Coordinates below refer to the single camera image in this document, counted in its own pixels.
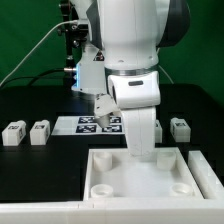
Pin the white square table top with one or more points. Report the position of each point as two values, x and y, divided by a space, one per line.
116 173

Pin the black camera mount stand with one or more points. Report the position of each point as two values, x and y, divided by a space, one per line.
75 35

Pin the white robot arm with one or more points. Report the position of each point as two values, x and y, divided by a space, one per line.
119 62

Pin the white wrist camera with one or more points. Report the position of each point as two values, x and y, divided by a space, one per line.
135 91

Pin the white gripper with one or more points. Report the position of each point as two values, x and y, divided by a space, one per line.
139 124

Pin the white sheet with tags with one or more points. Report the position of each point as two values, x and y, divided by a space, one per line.
85 125

